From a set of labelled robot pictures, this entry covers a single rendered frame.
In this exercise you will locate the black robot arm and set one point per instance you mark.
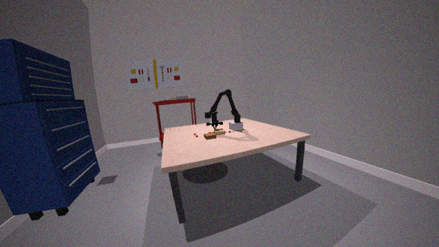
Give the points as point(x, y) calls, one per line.
point(213, 113)

